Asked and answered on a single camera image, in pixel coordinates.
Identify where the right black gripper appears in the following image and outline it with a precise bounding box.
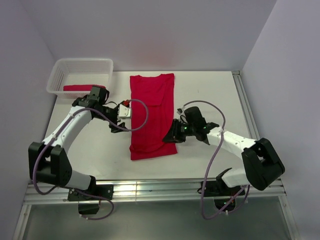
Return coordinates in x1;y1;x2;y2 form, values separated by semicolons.
162;118;196;143

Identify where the red t shirt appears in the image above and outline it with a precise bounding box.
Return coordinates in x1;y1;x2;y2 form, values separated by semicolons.
129;73;178;161
63;84;93;92

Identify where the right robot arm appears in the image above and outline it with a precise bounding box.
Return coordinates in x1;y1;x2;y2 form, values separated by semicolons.
162;106;285;196

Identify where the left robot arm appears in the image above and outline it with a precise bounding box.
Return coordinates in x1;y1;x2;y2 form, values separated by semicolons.
28;85;131;200

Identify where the rolled red t shirt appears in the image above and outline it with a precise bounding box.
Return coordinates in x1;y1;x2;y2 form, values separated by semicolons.
63;84;93;92

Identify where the white plastic basket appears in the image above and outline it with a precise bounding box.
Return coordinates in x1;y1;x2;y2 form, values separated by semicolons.
46;58;114;99

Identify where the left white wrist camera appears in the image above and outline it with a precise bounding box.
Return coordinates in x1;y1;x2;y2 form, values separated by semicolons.
118;104;132;120

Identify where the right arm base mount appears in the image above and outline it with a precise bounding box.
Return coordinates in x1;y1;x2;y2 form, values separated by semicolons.
204;180;241;210

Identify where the aluminium right rail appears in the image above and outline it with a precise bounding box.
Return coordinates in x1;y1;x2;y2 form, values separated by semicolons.
231;70;272;176

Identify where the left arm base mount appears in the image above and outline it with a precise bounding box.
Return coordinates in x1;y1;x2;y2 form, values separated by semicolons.
67;184;114;216

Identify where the aluminium front rail frame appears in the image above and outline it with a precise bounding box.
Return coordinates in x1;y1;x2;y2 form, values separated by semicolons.
13;178;301;240

